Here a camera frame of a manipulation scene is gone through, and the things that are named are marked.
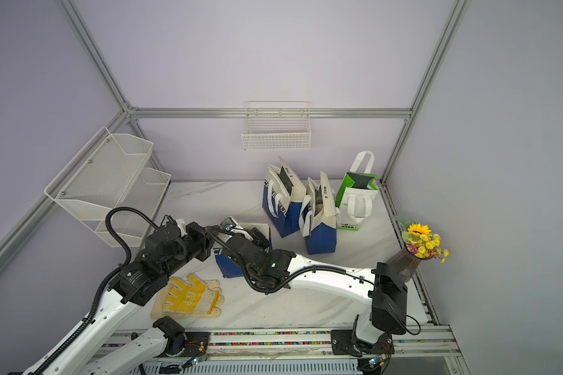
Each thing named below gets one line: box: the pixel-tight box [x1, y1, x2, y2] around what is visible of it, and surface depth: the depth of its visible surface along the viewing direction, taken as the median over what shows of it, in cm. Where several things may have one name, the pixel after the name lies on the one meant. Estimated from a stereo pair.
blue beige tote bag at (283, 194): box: [261, 156, 307, 239], surface depth 89 cm
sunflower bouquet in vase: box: [386, 216, 452, 283], surface depth 73 cm
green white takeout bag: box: [334, 150, 379, 231], surface depth 86 cm
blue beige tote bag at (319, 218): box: [298, 171, 342, 255], surface depth 83 cm
